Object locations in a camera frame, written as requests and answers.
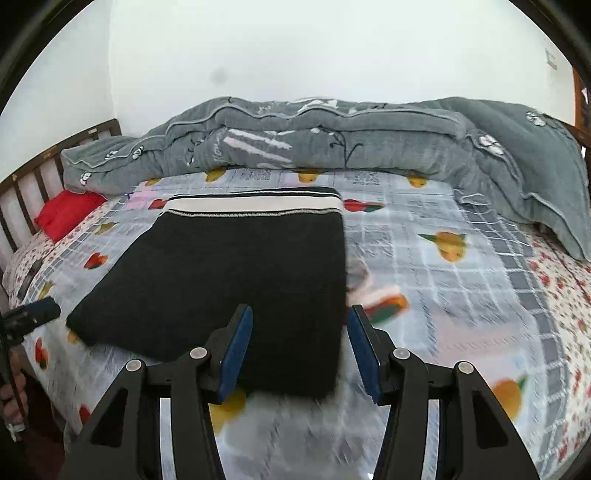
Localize grey flower-embroidered quilt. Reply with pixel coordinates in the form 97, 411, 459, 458
61, 96, 591, 262

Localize dark wooden slatted headboard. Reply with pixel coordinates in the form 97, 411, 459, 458
0, 119, 123, 296

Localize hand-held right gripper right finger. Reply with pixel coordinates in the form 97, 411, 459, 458
347, 305, 542, 480

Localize fruit-print checked blanket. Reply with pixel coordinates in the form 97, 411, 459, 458
34, 166, 574, 480

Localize person's left hand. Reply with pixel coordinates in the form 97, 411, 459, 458
0, 356, 30, 433

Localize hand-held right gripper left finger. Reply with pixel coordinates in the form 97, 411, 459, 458
60, 303, 254, 480

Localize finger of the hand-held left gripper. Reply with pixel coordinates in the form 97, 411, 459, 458
19, 296, 62, 329

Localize red pillow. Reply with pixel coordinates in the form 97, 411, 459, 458
36, 191, 107, 243

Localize black pants with cream stripe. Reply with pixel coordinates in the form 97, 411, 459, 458
66, 186, 350, 401

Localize brown wooden footboard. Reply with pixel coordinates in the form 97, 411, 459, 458
554, 67, 591, 160

